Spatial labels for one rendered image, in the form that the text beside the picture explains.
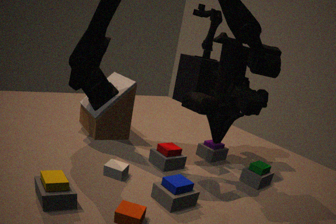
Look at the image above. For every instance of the red button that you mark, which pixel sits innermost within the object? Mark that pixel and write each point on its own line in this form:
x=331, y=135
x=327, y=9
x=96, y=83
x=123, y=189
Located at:
x=167, y=157

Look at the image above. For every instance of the yellow button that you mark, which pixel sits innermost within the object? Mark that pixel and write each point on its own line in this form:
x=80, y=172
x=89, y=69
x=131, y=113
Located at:
x=54, y=191

